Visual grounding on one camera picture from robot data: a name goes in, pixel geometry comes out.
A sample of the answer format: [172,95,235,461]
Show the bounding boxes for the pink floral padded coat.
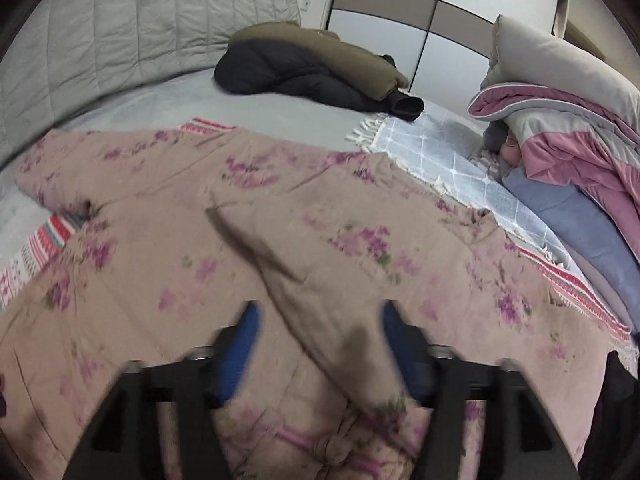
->
[1,129,608,479]

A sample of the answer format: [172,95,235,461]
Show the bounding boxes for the black puffer jacket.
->
[578,351,639,480]

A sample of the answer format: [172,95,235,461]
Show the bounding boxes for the patterned knit blanket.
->
[1,122,632,347]

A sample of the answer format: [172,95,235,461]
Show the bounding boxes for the blue checked throw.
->
[346,105,585,280]

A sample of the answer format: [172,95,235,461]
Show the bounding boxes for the stack of folded quilts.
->
[468,15,639,334]

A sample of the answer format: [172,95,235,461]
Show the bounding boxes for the grey bed sheet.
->
[1,70,485,265]

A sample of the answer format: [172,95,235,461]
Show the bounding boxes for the grey quilted headboard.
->
[1,0,300,162]

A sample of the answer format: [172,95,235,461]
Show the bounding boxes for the olive and black jacket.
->
[214,22,424,122]

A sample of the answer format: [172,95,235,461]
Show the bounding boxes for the white sliding wardrobe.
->
[326,0,568,116]

